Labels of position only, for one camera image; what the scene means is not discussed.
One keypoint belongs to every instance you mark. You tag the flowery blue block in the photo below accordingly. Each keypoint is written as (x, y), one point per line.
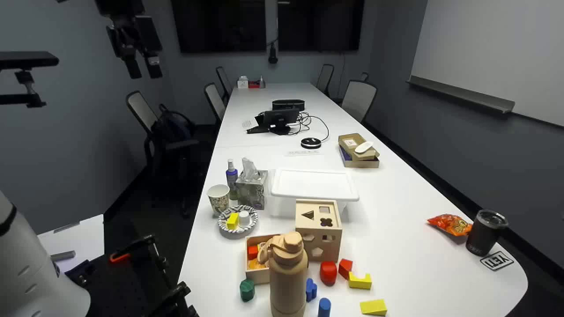
(310, 290)

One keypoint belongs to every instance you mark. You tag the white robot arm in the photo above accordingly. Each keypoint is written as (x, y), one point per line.
(30, 283)

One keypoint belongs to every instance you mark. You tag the wooden shape sorter box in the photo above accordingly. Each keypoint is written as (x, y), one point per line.
(317, 221)

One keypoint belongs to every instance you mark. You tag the orange block in tray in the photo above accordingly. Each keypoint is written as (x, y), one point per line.
(252, 253)

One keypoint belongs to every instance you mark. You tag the red rounded block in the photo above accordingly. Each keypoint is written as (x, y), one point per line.
(328, 272)

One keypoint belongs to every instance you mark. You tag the red square block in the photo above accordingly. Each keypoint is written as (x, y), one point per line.
(344, 269)

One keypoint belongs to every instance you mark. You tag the yellow L-shaped block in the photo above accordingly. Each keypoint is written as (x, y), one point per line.
(359, 283)

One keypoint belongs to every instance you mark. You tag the blue cylinder block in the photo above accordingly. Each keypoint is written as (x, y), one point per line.
(322, 307)

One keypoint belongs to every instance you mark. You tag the yellow wedge block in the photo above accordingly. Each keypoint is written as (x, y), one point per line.
(374, 307)

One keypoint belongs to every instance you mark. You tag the white plastic bin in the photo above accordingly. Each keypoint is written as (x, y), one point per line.
(289, 186)

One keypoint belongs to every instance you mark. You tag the black round puck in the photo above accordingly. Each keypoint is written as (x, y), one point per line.
(310, 144)

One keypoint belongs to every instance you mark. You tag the black conference phone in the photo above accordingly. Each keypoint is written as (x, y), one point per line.
(278, 119)

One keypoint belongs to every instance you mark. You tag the patterned tissue box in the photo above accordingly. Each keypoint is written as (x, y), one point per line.
(250, 186)

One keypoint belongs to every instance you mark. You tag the blue spray bottle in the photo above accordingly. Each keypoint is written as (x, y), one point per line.
(231, 177)

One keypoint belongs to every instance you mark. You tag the patterned paper cup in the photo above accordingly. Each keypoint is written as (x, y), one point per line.
(218, 198)

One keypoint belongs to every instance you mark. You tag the patterned plate with blocks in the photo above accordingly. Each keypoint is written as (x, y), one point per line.
(236, 223)

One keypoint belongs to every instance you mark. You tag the grey office chair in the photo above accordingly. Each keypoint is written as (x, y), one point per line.
(358, 100)

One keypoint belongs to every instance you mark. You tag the tan insulated water bottle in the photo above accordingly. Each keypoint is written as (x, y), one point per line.
(287, 265)

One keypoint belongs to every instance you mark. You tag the black chair with backpack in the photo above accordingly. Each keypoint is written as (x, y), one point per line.
(169, 145)

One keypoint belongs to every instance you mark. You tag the small wooden tray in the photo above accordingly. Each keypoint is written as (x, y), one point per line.
(255, 270)

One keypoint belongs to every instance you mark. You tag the black cart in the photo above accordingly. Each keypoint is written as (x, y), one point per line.
(132, 283)

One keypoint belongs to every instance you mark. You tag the orange snack bag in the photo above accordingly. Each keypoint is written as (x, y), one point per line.
(451, 225)

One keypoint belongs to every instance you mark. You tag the black travel mug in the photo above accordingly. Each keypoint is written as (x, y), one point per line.
(485, 232)

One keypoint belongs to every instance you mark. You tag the black and white sticker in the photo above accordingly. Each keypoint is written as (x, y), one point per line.
(497, 262)

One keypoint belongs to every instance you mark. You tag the white whiteboard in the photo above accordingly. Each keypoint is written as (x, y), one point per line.
(509, 52)

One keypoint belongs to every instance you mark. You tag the black wall monitor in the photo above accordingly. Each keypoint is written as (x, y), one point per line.
(250, 26)

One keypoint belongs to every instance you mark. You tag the black camera rig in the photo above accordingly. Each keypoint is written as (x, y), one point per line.
(132, 33)

